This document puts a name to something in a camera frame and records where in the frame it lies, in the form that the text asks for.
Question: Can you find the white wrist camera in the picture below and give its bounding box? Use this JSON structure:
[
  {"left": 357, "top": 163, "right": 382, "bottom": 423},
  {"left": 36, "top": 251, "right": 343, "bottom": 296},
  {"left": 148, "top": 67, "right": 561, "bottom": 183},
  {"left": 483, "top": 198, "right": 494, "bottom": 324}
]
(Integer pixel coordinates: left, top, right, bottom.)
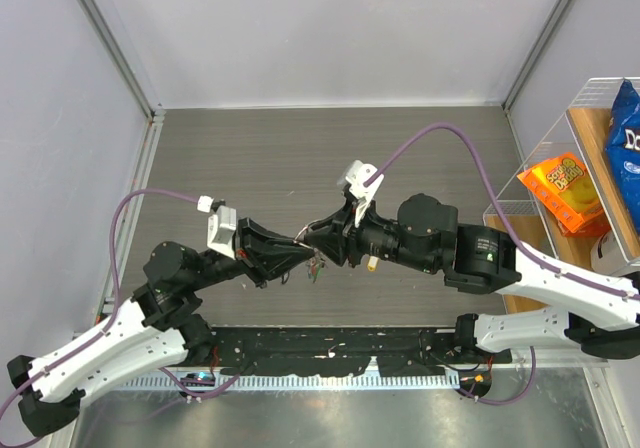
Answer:
[
  {"left": 337, "top": 160, "right": 384, "bottom": 228},
  {"left": 206, "top": 206, "right": 237, "bottom": 260}
]

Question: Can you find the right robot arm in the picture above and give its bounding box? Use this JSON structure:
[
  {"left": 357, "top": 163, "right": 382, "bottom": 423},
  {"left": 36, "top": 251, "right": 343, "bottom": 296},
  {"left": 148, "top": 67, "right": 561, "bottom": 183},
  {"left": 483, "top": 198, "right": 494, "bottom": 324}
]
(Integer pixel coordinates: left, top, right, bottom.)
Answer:
[{"left": 302, "top": 194, "right": 639, "bottom": 362}]

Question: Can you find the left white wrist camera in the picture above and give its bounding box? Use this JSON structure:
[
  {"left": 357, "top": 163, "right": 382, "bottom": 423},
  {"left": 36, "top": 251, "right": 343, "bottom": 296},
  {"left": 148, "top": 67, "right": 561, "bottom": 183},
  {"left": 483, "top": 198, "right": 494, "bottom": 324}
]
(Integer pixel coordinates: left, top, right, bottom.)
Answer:
[{"left": 206, "top": 206, "right": 237, "bottom": 260}]

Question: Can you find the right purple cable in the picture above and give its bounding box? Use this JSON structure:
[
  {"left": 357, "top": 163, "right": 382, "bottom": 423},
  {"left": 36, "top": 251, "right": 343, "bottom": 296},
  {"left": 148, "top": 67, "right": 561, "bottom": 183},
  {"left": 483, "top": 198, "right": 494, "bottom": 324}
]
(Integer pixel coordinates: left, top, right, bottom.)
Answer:
[{"left": 364, "top": 122, "right": 640, "bottom": 407}]

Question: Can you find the purple cable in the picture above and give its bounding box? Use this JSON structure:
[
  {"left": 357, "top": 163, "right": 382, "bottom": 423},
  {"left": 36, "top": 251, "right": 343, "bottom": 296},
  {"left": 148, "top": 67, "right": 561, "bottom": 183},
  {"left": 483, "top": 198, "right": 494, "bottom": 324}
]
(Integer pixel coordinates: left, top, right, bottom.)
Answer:
[
  {"left": 364, "top": 122, "right": 640, "bottom": 407},
  {"left": 0, "top": 189, "right": 223, "bottom": 448}
]

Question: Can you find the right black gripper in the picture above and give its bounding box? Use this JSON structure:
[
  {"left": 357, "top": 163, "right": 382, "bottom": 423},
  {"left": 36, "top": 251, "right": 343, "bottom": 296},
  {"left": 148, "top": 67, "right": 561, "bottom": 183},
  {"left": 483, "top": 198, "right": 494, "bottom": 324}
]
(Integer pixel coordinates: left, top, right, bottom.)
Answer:
[{"left": 304, "top": 193, "right": 438, "bottom": 274}]

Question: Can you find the blue chip bag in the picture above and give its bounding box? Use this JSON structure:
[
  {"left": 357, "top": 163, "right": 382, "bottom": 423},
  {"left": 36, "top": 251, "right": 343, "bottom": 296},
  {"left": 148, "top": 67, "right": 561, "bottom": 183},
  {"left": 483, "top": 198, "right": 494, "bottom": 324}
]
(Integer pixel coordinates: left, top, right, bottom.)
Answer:
[{"left": 605, "top": 79, "right": 639, "bottom": 232}]

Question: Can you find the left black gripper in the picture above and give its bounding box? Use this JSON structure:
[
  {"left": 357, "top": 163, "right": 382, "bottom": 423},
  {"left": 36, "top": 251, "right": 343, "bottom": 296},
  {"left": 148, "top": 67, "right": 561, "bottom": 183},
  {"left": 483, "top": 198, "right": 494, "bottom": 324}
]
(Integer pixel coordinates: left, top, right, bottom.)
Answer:
[{"left": 187, "top": 216, "right": 315, "bottom": 291}]

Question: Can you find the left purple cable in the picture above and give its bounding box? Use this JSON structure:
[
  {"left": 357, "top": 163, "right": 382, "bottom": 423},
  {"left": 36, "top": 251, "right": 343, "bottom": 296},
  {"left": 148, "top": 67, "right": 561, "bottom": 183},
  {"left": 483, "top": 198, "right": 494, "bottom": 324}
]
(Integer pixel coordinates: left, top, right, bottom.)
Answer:
[{"left": 0, "top": 189, "right": 223, "bottom": 448}]

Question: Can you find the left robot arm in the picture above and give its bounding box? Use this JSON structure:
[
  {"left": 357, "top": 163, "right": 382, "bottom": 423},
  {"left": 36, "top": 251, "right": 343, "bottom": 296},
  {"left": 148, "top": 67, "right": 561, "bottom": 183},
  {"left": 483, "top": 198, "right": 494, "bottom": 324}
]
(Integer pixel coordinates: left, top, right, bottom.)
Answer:
[{"left": 7, "top": 218, "right": 314, "bottom": 438}]

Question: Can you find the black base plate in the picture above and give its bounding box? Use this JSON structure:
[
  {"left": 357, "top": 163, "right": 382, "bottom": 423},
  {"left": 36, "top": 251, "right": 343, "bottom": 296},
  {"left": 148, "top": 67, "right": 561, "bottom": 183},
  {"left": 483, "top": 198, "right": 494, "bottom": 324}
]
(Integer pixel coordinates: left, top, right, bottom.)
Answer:
[{"left": 204, "top": 327, "right": 512, "bottom": 378}]

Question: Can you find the orange Scrub Daddy box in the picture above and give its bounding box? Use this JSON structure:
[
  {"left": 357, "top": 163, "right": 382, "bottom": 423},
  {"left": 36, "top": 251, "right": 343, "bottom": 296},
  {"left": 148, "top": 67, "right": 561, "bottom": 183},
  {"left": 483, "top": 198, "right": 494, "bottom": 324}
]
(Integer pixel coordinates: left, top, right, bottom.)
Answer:
[{"left": 517, "top": 152, "right": 610, "bottom": 237}]

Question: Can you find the white slotted cable duct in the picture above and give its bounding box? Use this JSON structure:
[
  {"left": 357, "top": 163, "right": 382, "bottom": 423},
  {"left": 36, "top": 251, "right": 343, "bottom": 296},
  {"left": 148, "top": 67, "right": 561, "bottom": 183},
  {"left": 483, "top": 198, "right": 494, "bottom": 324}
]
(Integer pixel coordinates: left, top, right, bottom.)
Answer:
[{"left": 115, "top": 369, "right": 460, "bottom": 392}]

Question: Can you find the keyring with tagged keys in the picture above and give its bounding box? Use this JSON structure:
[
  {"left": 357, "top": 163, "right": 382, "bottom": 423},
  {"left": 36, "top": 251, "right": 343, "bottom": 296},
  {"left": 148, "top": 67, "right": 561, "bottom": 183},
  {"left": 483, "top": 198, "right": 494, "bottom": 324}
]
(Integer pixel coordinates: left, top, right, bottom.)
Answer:
[{"left": 294, "top": 224, "right": 326, "bottom": 284}]

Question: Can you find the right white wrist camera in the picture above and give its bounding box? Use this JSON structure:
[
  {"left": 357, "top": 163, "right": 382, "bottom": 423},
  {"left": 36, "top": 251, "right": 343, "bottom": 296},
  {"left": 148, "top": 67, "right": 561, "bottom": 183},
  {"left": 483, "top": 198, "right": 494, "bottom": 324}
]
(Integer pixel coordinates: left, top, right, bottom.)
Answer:
[{"left": 337, "top": 160, "right": 384, "bottom": 228}]

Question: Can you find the key with yellow tag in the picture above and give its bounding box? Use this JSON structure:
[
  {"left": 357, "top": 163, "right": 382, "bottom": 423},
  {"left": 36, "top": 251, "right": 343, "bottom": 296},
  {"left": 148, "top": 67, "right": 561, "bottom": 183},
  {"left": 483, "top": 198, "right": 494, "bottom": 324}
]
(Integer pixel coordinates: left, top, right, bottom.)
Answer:
[{"left": 367, "top": 256, "right": 379, "bottom": 272}]

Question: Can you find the wire shelf rack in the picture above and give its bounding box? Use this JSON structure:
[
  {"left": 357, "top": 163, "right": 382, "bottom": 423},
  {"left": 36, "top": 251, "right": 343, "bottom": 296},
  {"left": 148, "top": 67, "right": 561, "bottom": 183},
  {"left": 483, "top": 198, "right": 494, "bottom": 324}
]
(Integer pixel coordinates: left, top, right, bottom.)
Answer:
[{"left": 505, "top": 79, "right": 639, "bottom": 331}]

